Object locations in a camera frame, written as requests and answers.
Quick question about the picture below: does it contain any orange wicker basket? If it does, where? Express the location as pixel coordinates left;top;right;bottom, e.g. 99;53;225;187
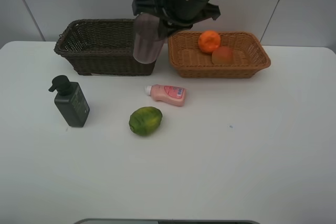
168;31;271;79

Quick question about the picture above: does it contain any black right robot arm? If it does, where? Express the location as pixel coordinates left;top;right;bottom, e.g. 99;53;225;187
132;0;220;40

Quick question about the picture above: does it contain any translucent purple plastic cup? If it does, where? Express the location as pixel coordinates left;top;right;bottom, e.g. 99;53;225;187
133;13;165;64

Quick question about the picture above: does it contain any orange tangerine fruit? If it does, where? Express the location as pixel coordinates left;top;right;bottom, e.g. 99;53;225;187
198;30;221;54

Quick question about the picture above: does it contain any dark brown wicker basket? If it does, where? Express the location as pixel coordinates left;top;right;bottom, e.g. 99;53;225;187
54;19;156;76

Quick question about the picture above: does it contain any green lime fruit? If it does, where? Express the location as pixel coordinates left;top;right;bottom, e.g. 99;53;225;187
129;106;163;136

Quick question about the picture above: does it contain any dark green pump bottle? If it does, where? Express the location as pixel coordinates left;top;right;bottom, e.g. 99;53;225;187
49;75;90;127

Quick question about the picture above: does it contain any red yellow peach fruit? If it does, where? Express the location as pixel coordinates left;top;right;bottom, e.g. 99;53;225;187
212;46;234;65

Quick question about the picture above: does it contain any pink lotion bottle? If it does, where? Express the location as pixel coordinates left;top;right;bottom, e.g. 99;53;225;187
145;84;186;106

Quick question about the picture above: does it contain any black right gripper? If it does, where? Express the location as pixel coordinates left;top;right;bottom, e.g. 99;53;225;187
132;0;220;40

